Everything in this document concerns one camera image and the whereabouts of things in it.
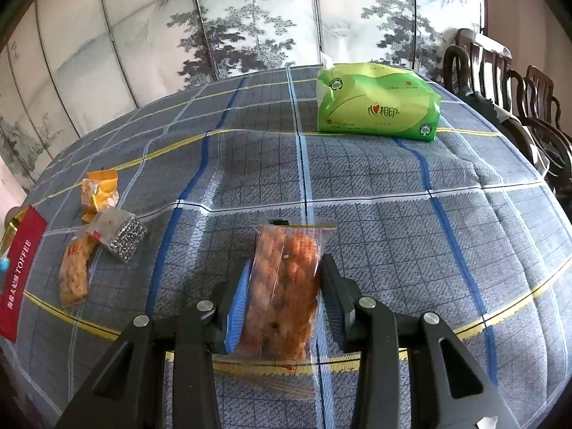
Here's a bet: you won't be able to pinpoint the clear bag orange puffs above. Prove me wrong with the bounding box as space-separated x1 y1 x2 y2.
234 221 336 360

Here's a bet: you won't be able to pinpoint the painted folding screen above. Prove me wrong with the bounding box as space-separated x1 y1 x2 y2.
1 0 486 190

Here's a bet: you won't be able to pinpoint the dark wooden chair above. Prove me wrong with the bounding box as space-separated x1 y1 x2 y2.
443 28 571 211

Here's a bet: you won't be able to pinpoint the orange snack bag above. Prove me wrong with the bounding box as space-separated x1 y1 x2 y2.
80 169 119 223

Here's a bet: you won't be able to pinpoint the teal small snack wrapper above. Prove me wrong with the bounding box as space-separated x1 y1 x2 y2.
0 258 10 273

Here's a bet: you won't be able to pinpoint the silver red foil snack pack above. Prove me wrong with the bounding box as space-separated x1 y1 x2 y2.
86 206 148 263

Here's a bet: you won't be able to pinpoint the green tissue pack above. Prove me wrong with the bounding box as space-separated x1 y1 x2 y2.
316 53 441 142

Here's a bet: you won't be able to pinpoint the round grey stone disc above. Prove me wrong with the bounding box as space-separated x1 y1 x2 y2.
4 206 21 228

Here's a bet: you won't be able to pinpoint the clear bag fried dough twists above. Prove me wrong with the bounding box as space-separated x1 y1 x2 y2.
58 231 97 309

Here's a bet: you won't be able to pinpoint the red toffee tin gold interior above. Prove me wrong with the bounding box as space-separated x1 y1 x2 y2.
1 206 46 343

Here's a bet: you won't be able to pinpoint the grey plaid tablecloth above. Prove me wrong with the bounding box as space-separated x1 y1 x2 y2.
1 67 571 428

